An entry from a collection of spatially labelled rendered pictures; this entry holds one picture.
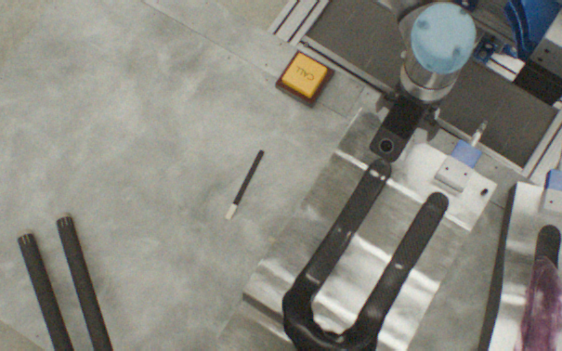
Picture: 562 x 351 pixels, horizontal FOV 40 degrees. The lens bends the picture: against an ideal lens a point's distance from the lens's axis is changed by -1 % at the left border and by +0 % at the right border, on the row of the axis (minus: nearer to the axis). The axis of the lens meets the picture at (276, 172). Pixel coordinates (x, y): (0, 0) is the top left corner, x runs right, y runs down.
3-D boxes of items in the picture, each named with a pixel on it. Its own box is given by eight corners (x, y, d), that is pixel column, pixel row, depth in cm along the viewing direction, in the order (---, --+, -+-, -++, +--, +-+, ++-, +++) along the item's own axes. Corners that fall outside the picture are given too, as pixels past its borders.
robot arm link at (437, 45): (463, -13, 95) (490, 48, 93) (447, 26, 106) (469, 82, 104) (403, 5, 95) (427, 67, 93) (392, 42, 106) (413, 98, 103)
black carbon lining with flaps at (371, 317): (372, 156, 133) (378, 140, 124) (456, 205, 131) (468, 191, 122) (264, 332, 126) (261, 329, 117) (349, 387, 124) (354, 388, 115)
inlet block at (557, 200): (546, 144, 138) (556, 135, 132) (575, 151, 137) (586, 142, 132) (534, 214, 134) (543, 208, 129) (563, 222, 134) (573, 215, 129)
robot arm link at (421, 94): (443, 101, 103) (389, 71, 105) (437, 112, 108) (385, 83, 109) (470, 56, 105) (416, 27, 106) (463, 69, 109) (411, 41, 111)
